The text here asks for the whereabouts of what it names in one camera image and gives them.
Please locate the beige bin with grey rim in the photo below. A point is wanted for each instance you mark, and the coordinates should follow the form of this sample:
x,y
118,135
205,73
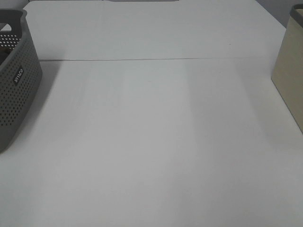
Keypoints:
x,y
287,74

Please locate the grey perforated plastic basket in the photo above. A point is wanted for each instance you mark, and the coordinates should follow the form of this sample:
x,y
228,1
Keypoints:
x,y
20,73

